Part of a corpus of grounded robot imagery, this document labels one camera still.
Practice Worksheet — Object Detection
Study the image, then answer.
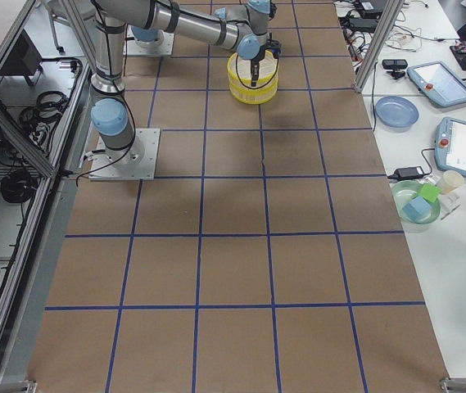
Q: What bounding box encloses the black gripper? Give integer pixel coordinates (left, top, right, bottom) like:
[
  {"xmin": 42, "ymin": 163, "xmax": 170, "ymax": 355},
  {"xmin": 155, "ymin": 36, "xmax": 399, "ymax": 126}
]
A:
[{"xmin": 248, "ymin": 36, "xmax": 282, "ymax": 86}]

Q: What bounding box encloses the yellow steamer layer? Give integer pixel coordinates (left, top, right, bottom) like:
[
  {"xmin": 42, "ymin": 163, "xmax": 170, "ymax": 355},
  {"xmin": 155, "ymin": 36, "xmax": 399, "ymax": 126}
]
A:
[
  {"xmin": 228, "ymin": 77, "xmax": 278, "ymax": 105},
  {"xmin": 227, "ymin": 52, "xmax": 278, "ymax": 89}
]

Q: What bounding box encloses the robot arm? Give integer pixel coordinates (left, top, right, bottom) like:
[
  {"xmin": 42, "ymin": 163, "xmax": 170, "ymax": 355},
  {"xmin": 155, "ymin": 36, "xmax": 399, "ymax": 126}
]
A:
[
  {"xmin": 88, "ymin": 1, "xmax": 279, "ymax": 166},
  {"xmin": 129, "ymin": 25, "xmax": 165, "ymax": 53}
]

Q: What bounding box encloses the black power brick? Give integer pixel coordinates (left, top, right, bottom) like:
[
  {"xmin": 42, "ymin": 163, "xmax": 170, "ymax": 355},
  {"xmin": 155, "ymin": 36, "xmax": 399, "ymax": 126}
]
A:
[{"xmin": 347, "ymin": 17, "xmax": 378, "ymax": 33}]

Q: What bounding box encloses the black webcam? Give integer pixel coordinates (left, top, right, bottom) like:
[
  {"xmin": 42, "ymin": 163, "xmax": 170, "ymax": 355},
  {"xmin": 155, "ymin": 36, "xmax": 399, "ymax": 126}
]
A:
[{"xmin": 382, "ymin": 59, "xmax": 408, "ymax": 80}]

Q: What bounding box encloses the blue plate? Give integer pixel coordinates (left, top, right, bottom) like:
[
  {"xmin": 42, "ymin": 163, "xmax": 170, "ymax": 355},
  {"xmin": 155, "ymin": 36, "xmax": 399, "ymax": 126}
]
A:
[{"xmin": 375, "ymin": 96, "xmax": 419, "ymax": 129}]

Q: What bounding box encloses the teach pendant far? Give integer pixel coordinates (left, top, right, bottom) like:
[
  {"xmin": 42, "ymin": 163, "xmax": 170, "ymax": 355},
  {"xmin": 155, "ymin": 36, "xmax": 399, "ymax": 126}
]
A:
[{"xmin": 406, "ymin": 61, "xmax": 466, "ymax": 107}]

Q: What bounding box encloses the black power adapter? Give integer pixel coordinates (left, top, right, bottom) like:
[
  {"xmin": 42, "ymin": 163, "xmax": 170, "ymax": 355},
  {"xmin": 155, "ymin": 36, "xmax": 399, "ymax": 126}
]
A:
[{"xmin": 387, "ymin": 166, "xmax": 426, "ymax": 182}]

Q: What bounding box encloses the green plate with blocks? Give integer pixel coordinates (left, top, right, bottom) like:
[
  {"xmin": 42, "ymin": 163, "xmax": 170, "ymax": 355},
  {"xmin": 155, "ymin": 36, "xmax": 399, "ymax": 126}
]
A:
[{"xmin": 391, "ymin": 180, "xmax": 441, "ymax": 224}]

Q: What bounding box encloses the green cube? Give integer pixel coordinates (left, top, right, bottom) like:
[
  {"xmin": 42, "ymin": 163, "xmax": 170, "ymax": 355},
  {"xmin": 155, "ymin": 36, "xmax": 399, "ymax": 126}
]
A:
[{"xmin": 418, "ymin": 183, "xmax": 441, "ymax": 203}]

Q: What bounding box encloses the blue cube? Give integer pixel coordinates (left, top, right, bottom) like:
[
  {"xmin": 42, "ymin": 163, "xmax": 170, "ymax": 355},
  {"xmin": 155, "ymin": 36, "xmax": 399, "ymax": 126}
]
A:
[{"xmin": 402, "ymin": 196, "xmax": 432, "ymax": 222}]

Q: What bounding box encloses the paper cup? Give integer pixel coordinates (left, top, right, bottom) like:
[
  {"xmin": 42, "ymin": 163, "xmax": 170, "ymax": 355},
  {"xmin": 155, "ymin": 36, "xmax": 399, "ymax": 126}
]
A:
[{"xmin": 437, "ymin": 170, "xmax": 464, "ymax": 194}]

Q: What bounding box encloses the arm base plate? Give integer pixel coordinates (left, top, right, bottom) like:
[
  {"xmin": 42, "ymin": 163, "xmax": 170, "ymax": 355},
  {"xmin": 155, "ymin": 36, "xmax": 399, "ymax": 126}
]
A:
[
  {"xmin": 123, "ymin": 29, "xmax": 174, "ymax": 57},
  {"xmin": 88, "ymin": 129, "xmax": 161, "ymax": 181}
]

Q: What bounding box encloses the aluminium frame post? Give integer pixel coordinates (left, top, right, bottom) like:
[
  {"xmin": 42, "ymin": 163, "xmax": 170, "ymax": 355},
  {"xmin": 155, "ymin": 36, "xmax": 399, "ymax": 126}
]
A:
[{"xmin": 353, "ymin": 0, "xmax": 404, "ymax": 93}]

